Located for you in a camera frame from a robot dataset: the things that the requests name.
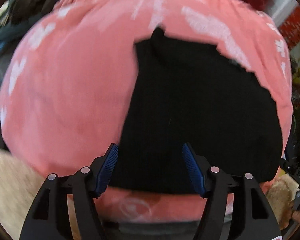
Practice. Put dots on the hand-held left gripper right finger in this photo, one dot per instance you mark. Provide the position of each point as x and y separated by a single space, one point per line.
192 170

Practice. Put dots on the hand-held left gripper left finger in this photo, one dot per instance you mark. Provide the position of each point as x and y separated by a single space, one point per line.
107 170

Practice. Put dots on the black sweater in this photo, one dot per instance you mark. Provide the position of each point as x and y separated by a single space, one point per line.
190 105

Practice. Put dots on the beige fluffy cushion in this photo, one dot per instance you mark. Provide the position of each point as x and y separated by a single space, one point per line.
281 195
12 187

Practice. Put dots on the pink printed blanket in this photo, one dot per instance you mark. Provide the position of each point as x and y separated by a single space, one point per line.
65 92

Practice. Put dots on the blue sofa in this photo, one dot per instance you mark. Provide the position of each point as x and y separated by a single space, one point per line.
2 40

